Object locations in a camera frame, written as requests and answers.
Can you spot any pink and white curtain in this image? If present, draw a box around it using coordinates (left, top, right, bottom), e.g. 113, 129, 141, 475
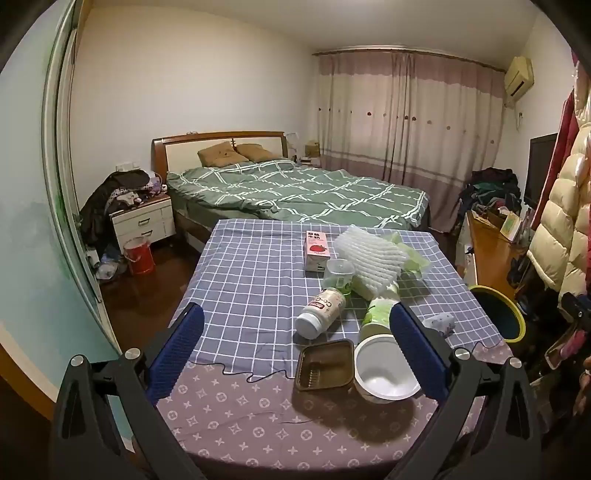
313, 47, 506, 234

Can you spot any sliding wardrobe door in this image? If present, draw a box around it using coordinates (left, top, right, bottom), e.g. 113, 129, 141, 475
0, 0, 121, 416

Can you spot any pile of mixed clothes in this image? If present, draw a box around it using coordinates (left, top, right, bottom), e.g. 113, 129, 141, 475
457, 167, 522, 222

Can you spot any thin black cable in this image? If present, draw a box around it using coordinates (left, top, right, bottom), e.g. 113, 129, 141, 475
187, 357, 301, 384

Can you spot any brown plastic tray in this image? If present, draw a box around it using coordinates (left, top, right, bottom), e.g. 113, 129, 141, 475
294, 338, 356, 392

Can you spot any brown pillow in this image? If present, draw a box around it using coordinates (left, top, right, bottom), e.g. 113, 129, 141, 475
198, 142, 250, 168
235, 143, 277, 163

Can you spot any wooden bed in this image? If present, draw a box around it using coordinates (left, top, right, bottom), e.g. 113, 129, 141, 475
151, 131, 432, 254

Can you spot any white foam wrap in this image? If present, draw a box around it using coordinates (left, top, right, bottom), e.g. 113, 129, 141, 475
333, 224, 414, 298

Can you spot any white plastic bottle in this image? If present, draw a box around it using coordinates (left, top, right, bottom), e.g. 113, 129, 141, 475
295, 287, 347, 339

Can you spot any dark clothes pile on nightstand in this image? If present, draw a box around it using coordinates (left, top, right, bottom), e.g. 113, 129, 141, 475
78, 168, 169, 245

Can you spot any red bucket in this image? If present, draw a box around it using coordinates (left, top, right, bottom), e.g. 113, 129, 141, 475
122, 237, 156, 276

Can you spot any yellow-rimmed dark trash bin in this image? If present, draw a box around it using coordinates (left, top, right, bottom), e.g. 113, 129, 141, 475
467, 285, 527, 342

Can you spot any cone-shaped ice cream wrapper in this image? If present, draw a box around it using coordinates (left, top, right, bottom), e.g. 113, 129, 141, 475
422, 312, 457, 335

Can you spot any red jacket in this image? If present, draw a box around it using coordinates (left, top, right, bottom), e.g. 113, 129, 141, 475
531, 88, 583, 232

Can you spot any green and white bottle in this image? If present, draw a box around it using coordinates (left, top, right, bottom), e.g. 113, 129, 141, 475
359, 295, 402, 344

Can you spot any white plastic bowl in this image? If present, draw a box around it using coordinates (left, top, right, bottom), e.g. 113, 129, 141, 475
353, 335, 422, 404

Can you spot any pile of plastic bags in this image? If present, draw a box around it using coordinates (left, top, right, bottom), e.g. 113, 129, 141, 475
85, 249, 125, 282

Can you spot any wooden desk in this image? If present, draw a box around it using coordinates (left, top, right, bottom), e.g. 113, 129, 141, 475
464, 210, 532, 296

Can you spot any cream puffer jacket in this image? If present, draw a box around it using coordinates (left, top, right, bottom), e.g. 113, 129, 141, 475
526, 122, 591, 296

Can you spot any beige air conditioner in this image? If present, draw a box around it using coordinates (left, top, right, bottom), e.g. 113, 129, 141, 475
503, 55, 535, 100

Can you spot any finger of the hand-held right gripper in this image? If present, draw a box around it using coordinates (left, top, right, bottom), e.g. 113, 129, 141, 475
561, 292, 591, 333

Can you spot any white nightstand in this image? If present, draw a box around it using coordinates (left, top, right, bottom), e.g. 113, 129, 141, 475
111, 194, 177, 252

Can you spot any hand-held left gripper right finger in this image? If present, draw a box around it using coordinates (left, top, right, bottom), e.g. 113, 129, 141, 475
388, 302, 543, 480

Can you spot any blue checkered cloth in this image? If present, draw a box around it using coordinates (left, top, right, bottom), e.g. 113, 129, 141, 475
166, 218, 504, 384

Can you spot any black television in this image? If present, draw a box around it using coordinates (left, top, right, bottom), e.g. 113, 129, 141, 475
523, 133, 559, 210

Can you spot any green plastic bag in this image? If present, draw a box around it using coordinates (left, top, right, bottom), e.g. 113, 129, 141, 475
388, 231, 432, 278

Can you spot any green checked duvet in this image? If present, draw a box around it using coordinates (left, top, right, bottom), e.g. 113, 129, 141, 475
166, 158, 430, 229

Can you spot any clear plastic cup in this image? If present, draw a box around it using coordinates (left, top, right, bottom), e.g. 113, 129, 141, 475
322, 258, 356, 294

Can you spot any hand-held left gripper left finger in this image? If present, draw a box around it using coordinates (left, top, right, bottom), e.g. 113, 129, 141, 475
48, 302, 206, 480

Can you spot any pink milk carton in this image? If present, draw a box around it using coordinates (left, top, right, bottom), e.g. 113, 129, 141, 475
304, 229, 331, 274

